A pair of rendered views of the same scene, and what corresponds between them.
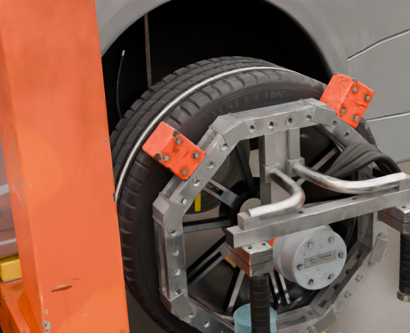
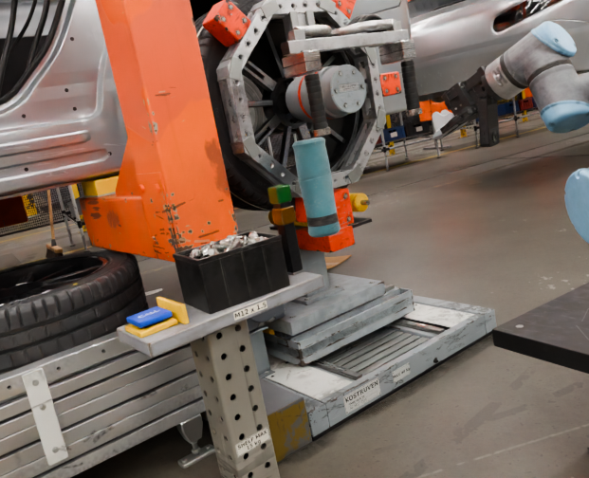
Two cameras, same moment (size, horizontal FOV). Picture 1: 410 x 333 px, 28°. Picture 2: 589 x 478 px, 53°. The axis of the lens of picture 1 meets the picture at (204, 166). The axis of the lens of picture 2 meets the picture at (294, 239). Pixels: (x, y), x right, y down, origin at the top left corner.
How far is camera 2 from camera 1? 87 cm
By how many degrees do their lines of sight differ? 14
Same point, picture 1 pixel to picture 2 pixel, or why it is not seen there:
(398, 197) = (394, 34)
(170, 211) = (232, 63)
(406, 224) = (404, 50)
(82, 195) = (169, 14)
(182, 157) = (234, 21)
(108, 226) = (192, 45)
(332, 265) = (358, 94)
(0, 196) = (87, 120)
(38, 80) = not seen: outside the picture
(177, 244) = (241, 93)
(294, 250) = (330, 78)
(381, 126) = not seen: hidden behind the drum
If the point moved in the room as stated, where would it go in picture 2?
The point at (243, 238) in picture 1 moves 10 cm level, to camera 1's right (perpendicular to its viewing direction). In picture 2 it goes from (295, 45) to (335, 39)
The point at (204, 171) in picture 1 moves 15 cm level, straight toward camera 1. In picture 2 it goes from (251, 35) to (262, 24)
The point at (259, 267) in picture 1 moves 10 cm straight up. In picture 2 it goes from (312, 64) to (304, 21)
